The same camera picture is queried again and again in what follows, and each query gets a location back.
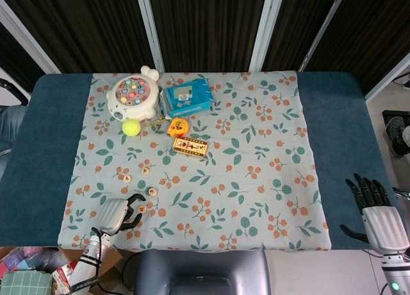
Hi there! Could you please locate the white partition frame post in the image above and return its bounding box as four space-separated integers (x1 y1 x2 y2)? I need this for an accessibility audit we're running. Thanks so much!
133 0 166 72
299 0 349 72
249 0 286 72
0 0 62 74
364 51 410 103

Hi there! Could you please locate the white fishing game toy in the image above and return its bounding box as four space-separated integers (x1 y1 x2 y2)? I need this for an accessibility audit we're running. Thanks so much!
106 65 160 122

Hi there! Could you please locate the red snack packet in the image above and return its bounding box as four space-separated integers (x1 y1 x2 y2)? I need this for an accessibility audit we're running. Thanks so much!
51 265 77 293

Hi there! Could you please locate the yellow tennis ball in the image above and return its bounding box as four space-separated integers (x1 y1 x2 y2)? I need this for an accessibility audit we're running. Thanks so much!
122 119 142 138

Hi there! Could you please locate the floral leaf fruit tablecloth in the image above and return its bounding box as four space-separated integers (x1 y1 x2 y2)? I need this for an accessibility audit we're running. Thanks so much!
57 70 332 253

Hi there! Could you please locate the blue grey chair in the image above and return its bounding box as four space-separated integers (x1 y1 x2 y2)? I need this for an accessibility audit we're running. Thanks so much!
0 105 28 155

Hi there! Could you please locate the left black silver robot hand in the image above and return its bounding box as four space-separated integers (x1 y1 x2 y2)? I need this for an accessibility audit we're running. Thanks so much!
94 193 147 235

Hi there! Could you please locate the teal padded table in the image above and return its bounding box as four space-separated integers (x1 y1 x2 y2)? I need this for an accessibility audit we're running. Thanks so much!
0 71 401 250

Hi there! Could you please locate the yellow red chess box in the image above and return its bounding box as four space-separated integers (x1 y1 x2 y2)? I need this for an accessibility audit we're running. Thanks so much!
172 136 209 159

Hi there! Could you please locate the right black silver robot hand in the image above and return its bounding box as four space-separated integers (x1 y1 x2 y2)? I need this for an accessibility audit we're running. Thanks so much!
339 173 410 254

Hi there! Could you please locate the black sneaker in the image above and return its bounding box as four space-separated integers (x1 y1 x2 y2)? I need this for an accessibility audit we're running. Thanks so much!
384 115 410 158

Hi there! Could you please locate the dark ribbed partition panel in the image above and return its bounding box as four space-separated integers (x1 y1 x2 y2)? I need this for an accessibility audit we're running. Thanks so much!
261 0 341 72
147 0 269 72
304 0 410 96
0 0 158 74

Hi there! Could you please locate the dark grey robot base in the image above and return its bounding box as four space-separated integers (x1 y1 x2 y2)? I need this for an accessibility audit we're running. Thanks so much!
133 249 272 295

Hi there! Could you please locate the black cable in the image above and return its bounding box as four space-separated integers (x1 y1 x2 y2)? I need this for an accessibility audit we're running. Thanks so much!
90 226 137 295

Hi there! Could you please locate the blue cardboard box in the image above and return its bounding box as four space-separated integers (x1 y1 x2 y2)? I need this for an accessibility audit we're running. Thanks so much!
159 78 215 119

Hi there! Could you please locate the brown cardboard box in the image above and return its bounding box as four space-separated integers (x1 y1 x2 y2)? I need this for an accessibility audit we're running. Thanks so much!
0 246 124 295

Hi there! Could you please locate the green checked cloth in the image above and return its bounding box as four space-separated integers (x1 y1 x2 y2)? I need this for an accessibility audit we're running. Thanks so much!
0 271 54 295

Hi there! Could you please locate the orange tape measure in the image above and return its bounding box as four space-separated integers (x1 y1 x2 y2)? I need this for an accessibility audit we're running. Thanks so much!
167 116 190 138

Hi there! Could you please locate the black curved armrest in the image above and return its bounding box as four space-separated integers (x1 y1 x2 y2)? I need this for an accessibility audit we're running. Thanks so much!
0 78 30 106

